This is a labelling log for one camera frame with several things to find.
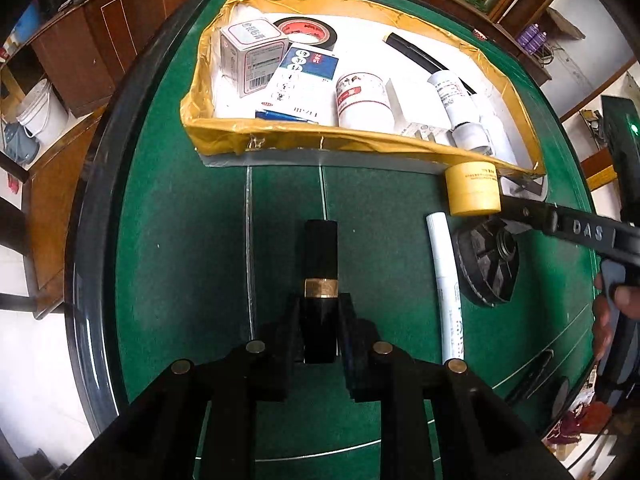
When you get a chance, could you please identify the plain white plastic bottle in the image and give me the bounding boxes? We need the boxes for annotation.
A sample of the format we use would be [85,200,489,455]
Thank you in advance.
[475,92,518,163]

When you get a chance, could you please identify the white power adapter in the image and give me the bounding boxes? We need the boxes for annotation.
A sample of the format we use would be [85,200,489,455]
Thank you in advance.
[385,80,451,136]

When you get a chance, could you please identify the dark wooden chair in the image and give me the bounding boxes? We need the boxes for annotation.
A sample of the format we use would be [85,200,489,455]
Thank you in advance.
[0,105,108,321]

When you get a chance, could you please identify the white ointment tube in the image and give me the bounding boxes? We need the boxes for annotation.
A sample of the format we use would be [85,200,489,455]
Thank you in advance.
[425,211,466,366]

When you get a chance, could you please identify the red printed bag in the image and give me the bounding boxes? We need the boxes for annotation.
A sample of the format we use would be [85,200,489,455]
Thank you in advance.
[545,395,613,448]

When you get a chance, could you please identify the long black pen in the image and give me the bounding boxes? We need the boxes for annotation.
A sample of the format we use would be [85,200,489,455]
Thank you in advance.
[384,32,478,96]

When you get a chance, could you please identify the grey dustpan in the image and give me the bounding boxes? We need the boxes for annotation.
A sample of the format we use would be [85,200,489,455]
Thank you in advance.
[2,122,41,163]

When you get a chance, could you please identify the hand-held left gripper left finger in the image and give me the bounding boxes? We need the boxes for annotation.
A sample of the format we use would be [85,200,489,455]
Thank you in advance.
[60,296,306,480]

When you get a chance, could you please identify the red and black tape roll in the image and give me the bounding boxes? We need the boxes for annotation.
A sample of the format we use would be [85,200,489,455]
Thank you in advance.
[275,16,338,52]

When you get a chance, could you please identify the white plastic bucket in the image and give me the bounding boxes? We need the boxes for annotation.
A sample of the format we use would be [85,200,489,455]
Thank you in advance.
[15,79,70,148]

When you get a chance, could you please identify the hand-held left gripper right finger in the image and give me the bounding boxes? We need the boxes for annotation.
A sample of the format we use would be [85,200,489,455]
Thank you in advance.
[337,295,576,480]

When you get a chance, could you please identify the purple bottles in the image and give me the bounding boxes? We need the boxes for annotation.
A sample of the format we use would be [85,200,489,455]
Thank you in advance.
[515,22,548,58]

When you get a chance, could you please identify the wide white red-label bottle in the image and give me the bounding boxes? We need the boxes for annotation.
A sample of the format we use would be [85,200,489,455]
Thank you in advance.
[334,72,396,131]

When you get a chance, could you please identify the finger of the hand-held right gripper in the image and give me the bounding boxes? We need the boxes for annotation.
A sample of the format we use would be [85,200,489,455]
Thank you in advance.
[497,194,557,236]

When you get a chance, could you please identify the black lipstick tube gold band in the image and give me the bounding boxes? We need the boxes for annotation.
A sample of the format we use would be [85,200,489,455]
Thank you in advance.
[301,220,341,365]

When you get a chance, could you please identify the person's right hand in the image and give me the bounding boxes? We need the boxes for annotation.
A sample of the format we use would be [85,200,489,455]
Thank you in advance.
[592,272,640,361]

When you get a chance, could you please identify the white box with yellow tape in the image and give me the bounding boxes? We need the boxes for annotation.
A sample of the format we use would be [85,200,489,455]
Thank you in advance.
[180,0,547,177]

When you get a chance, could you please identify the tall white medicine bottle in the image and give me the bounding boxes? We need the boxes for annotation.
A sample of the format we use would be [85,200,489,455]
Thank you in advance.
[427,71,493,153]

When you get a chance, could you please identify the grey and white carton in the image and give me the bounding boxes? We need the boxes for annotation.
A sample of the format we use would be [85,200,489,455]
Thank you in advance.
[219,19,291,98]

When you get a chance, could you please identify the blue and white medicine box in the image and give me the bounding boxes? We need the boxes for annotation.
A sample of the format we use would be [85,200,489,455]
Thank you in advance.
[255,47,341,123]

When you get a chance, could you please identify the yellow tape roll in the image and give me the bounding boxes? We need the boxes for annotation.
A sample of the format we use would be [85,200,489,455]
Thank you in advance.
[445,162,502,217]

